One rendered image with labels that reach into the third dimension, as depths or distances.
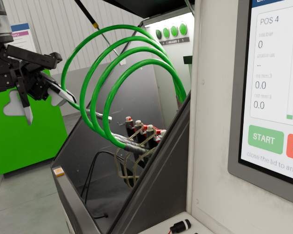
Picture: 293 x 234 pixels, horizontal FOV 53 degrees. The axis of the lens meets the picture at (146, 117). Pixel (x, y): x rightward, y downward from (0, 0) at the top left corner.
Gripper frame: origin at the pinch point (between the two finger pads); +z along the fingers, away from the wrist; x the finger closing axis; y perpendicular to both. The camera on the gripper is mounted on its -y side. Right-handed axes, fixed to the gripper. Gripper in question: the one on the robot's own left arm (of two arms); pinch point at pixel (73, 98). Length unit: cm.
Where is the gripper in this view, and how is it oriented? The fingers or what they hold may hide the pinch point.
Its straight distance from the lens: 100.8
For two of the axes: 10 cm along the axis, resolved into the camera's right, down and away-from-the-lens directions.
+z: 8.1, 5.9, -0.5
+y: -5.9, 8.1, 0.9
